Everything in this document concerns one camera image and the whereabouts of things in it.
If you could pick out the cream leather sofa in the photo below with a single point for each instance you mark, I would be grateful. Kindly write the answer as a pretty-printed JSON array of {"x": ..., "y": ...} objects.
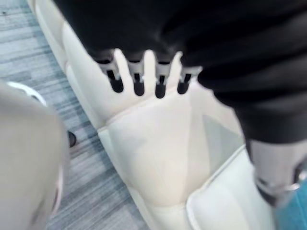
[{"x": 153, "y": 148}]

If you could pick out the dark robot foot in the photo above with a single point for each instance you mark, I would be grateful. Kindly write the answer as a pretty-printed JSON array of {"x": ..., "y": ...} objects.
[{"x": 72, "y": 139}]

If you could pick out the silver robot leg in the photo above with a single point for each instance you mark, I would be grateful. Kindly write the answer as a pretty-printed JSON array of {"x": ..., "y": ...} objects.
[{"x": 26, "y": 155}]

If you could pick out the teal cushion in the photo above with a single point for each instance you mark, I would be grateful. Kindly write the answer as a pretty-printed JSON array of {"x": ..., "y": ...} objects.
[{"x": 296, "y": 210}]

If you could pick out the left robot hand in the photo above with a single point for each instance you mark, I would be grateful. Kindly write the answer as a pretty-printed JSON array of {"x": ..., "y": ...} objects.
[{"x": 216, "y": 36}]

